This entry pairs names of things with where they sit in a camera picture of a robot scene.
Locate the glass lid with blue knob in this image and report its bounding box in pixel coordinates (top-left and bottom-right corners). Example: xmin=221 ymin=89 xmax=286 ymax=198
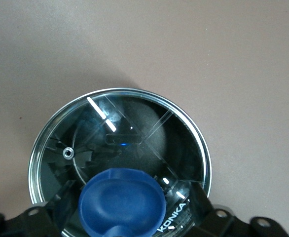
xmin=28 ymin=87 xmax=212 ymax=237

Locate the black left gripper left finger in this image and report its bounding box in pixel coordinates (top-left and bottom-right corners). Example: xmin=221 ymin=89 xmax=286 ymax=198
xmin=0 ymin=180 xmax=78 ymax=237

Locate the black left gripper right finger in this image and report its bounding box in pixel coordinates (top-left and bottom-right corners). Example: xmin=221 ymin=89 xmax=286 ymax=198
xmin=183 ymin=182 xmax=289 ymax=237

